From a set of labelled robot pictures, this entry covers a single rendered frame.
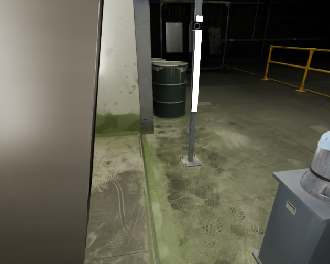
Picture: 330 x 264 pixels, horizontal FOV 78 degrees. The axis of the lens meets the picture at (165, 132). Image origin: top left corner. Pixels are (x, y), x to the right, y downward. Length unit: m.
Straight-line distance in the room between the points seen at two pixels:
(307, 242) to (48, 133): 1.10
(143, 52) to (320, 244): 2.36
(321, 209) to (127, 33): 2.37
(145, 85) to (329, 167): 2.17
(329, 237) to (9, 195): 1.18
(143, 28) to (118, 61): 0.48
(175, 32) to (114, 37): 5.11
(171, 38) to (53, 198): 7.17
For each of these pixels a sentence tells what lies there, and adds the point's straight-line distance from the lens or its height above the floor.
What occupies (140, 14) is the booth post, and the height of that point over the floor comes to 1.51.
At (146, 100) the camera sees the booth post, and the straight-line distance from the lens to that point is 2.78.
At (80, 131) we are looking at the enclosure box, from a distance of 0.54.
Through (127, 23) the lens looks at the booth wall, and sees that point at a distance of 2.67.
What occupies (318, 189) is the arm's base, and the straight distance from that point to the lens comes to 1.12.
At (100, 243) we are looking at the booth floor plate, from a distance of 1.60.
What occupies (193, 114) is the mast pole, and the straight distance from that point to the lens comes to 2.06.
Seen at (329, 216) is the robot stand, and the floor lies 0.64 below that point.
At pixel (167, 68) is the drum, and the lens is 3.23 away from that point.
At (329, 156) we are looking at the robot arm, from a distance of 1.06.
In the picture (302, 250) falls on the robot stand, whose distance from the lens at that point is 1.23.
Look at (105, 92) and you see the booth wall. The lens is 2.76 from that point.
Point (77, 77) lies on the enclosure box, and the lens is 0.51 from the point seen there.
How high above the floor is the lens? 1.28
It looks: 25 degrees down
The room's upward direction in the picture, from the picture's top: 1 degrees counter-clockwise
